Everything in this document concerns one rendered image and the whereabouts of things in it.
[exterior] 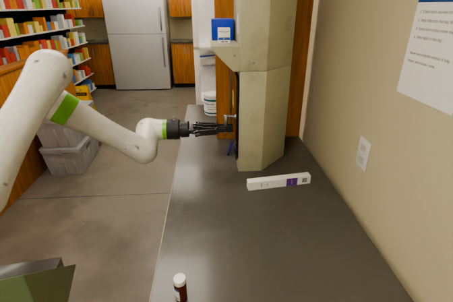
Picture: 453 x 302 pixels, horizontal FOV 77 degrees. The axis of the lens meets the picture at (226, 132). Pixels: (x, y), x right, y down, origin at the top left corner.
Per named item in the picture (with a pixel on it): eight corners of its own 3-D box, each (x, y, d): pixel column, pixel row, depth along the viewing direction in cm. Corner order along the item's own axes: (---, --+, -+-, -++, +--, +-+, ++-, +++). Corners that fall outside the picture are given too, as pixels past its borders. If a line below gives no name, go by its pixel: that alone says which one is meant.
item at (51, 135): (99, 125, 345) (94, 99, 331) (79, 148, 290) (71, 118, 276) (63, 127, 342) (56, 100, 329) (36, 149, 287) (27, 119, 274)
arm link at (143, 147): (83, 93, 105) (69, 111, 110) (73, 113, 97) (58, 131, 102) (164, 139, 124) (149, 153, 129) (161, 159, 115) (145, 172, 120)
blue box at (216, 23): (232, 38, 140) (232, 17, 136) (233, 40, 130) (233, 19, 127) (211, 38, 139) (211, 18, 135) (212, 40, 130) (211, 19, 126)
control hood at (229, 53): (233, 58, 145) (233, 37, 140) (239, 71, 115) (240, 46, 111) (210, 58, 144) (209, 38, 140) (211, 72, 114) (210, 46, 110)
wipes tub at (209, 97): (222, 110, 214) (221, 90, 208) (222, 116, 202) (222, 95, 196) (204, 110, 213) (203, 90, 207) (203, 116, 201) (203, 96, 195)
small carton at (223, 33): (229, 42, 124) (229, 27, 122) (230, 43, 120) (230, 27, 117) (218, 42, 124) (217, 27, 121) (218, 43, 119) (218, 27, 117)
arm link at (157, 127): (135, 112, 129) (140, 131, 136) (130, 131, 119) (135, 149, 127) (167, 112, 129) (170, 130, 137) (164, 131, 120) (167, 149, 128)
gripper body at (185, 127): (178, 125, 124) (200, 124, 125) (180, 118, 132) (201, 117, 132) (180, 140, 127) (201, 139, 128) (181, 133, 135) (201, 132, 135)
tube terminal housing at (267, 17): (276, 140, 165) (286, -8, 134) (290, 170, 135) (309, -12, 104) (232, 141, 164) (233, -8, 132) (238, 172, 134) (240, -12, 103)
